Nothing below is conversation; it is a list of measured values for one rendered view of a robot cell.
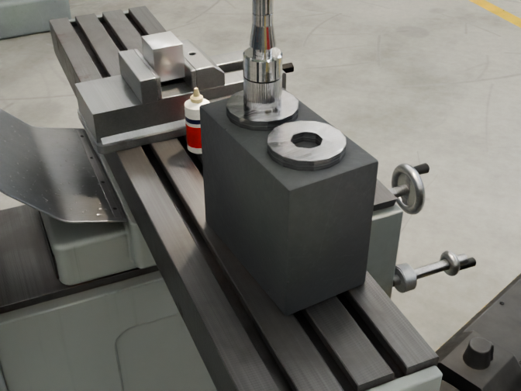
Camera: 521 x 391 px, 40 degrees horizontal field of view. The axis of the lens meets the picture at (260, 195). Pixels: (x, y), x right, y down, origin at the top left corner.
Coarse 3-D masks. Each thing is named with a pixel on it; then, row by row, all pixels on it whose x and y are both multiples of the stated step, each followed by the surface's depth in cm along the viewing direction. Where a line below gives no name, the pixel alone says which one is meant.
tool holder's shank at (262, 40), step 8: (256, 0) 80; (264, 0) 80; (272, 0) 80; (256, 8) 80; (264, 8) 80; (272, 8) 81; (256, 16) 81; (264, 16) 81; (272, 16) 81; (256, 24) 81; (264, 24) 81; (272, 24) 82; (256, 32) 82; (264, 32) 82; (272, 32) 82; (256, 40) 82; (264, 40) 82; (272, 40) 83; (256, 48) 83; (264, 48) 82
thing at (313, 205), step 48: (240, 96) 90; (288, 96) 90; (240, 144) 83; (288, 144) 80; (336, 144) 80; (240, 192) 87; (288, 192) 76; (336, 192) 79; (240, 240) 92; (288, 240) 80; (336, 240) 84; (288, 288) 84; (336, 288) 88
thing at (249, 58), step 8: (248, 48) 85; (272, 48) 85; (248, 56) 84; (256, 56) 84; (264, 56) 84; (272, 56) 84; (280, 56) 84; (248, 64) 84; (256, 64) 83; (264, 64) 83; (272, 64) 83
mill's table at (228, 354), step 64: (64, 64) 155; (128, 192) 115; (192, 192) 108; (192, 256) 96; (192, 320) 91; (256, 320) 86; (320, 320) 86; (384, 320) 86; (256, 384) 78; (320, 384) 78; (384, 384) 79
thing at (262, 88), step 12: (252, 72) 84; (264, 72) 83; (276, 72) 84; (252, 84) 85; (264, 84) 84; (276, 84) 85; (252, 96) 86; (264, 96) 85; (276, 96) 86; (252, 108) 86; (264, 108) 86; (276, 108) 87
